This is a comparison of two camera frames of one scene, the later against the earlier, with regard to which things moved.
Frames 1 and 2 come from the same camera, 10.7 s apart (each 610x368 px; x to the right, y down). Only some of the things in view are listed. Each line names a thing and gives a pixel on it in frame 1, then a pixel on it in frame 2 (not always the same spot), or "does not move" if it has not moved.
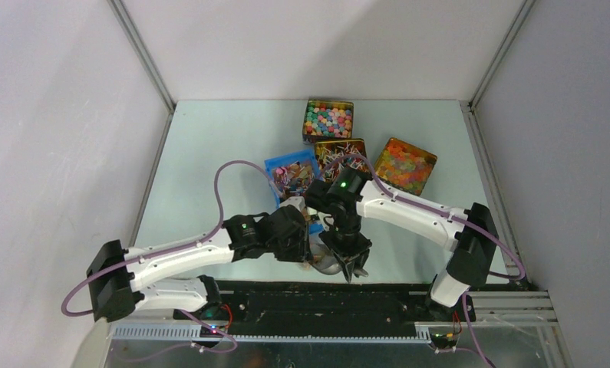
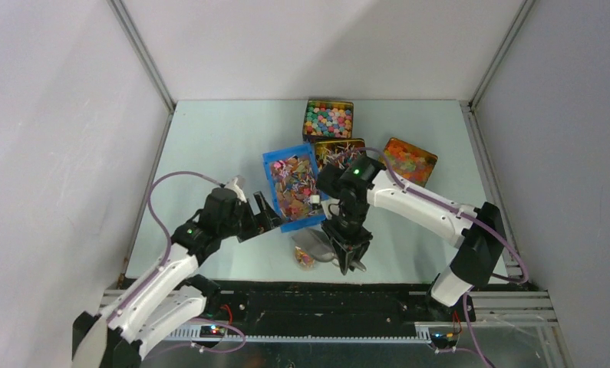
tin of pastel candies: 326,119 does not move
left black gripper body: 293,249 to 242,222
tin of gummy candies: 405,167 does not move
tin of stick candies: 325,151 does not move
